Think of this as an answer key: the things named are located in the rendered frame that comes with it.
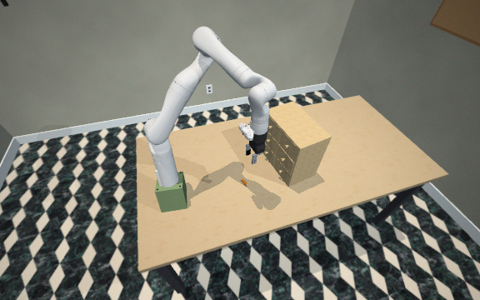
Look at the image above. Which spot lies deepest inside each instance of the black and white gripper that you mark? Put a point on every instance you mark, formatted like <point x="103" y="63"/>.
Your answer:
<point x="256" y="135"/>

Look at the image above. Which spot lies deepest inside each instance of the small wooden chest of drawers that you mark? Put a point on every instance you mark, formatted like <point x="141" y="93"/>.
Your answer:
<point x="311" y="139"/>

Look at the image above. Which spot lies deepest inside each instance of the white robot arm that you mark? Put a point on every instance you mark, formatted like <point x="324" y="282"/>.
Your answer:
<point x="182" y="88"/>

